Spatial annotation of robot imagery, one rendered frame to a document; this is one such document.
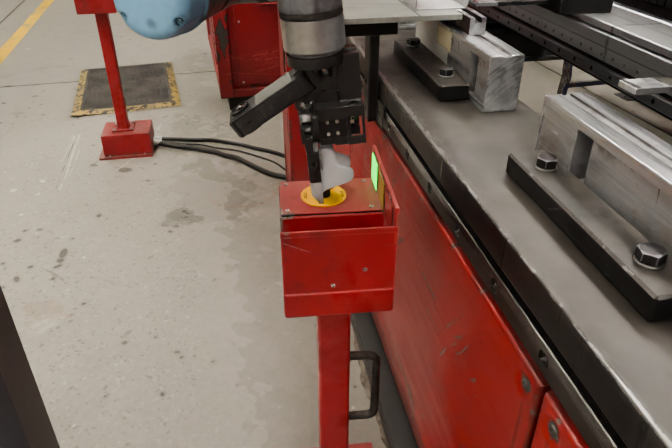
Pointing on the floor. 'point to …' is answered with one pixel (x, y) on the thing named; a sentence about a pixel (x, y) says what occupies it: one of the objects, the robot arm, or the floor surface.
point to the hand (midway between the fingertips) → (315, 194)
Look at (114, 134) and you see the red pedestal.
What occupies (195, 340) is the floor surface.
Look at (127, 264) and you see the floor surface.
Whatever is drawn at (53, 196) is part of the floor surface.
